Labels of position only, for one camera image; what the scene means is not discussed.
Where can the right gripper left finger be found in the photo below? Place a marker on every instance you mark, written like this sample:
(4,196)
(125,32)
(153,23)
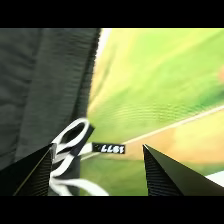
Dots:
(30,176)

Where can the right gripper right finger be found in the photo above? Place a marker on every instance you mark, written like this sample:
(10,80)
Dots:
(173,178)

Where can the dark green long-sleeved top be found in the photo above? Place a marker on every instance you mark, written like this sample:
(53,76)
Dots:
(40,83)

